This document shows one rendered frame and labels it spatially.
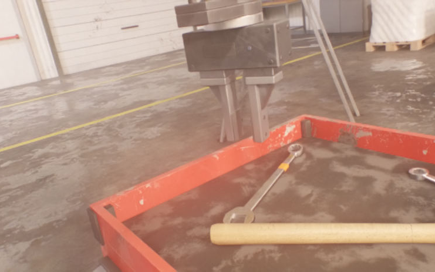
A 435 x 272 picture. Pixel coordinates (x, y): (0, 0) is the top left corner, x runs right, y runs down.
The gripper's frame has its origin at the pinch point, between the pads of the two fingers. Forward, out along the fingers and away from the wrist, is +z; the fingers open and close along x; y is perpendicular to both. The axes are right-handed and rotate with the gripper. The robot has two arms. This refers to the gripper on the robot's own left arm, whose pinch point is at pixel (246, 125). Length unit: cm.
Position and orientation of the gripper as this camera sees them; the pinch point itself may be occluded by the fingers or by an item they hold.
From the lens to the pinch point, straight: 53.2
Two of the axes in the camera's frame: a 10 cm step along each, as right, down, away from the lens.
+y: 4.9, -3.6, 7.9
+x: -8.6, -0.4, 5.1
